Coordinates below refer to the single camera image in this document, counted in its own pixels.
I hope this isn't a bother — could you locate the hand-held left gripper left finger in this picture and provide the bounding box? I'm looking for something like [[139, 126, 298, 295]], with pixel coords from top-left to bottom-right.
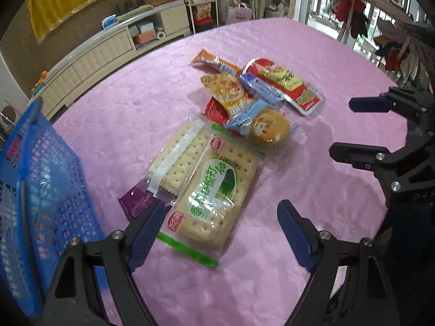
[[41, 198, 166, 326]]

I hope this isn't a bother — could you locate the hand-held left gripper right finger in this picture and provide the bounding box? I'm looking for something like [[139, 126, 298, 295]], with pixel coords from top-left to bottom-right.
[[277, 200, 400, 326]]

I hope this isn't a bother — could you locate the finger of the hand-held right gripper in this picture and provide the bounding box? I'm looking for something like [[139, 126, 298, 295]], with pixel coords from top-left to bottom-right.
[[349, 86, 435, 123], [329, 132, 435, 195]]

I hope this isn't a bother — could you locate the purple wrapper packet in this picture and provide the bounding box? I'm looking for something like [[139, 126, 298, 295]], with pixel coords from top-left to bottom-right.
[[119, 186, 174, 220]]

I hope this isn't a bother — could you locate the green label cracker packet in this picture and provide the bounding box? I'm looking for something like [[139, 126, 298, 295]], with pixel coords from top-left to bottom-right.
[[157, 124, 265, 269]]

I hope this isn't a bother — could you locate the cartoon bun packet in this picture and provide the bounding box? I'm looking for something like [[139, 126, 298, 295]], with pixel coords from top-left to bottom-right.
[[238, 109, 308, 158]]

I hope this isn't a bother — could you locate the red green tray packet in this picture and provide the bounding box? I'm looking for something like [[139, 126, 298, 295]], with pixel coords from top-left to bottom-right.
[[242, 58, 326, 117]]

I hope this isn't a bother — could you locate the clear cracker packet white strip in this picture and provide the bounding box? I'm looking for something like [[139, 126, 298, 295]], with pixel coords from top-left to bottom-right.
[[147, 117, 213, 199]]

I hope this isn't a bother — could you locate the blue plastic basket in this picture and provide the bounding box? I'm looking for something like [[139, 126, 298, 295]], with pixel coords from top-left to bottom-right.
[[0, 98, 109, 320]]

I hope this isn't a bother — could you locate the light blue wrapper packet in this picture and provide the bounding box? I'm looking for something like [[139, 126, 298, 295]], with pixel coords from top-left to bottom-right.
[[224, 100, 269, 130], [238, 73, 284, 104]]

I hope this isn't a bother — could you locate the red snack pouch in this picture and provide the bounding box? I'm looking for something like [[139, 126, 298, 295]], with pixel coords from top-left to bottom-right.
[[205, 97, 229, 123]]

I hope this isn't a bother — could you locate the yellow chips packet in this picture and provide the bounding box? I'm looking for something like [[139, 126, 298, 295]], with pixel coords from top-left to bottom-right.
[[200, 72, 259, 118]]

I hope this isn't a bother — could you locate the orange snack bar packet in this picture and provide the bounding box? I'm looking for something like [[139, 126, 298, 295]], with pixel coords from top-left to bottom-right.
[[191, 49, 240, 77]]

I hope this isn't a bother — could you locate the red garment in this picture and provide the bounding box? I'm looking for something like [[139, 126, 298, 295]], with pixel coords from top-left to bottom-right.
[[335, 0, 366, 39]]

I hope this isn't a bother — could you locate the pink quilted table cover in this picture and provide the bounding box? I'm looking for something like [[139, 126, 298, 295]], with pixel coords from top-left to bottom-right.
[[51, 17, 402, 326]]

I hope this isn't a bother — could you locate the pink bag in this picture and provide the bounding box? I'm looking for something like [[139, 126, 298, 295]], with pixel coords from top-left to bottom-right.
[[226, 5, 254, 25]]

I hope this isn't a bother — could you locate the cream tv cabinet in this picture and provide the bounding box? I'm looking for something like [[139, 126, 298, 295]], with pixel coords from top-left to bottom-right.
[[30, 0, 191, 119]]

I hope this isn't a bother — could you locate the orange box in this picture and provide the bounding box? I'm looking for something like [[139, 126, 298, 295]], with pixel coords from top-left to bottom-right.
[[132, 31, 156, 44]]

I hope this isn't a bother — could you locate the green folded cloth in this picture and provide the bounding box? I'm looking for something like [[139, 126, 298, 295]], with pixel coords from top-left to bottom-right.
[[116, 5, 154, 23]]

